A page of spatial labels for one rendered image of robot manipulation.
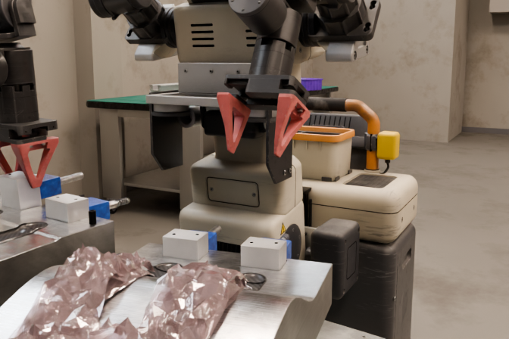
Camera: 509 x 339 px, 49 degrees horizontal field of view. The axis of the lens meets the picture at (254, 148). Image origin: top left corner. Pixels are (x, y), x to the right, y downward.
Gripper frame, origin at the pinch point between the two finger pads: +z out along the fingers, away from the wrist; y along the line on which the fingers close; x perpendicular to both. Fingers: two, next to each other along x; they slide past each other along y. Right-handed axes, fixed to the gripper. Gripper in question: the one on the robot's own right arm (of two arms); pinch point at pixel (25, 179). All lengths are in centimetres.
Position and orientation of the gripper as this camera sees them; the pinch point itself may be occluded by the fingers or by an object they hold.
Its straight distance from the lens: 91.6
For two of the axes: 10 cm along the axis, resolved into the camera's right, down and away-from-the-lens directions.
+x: 5.8, -1.8, 8.0
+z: 0.2, 9.8, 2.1
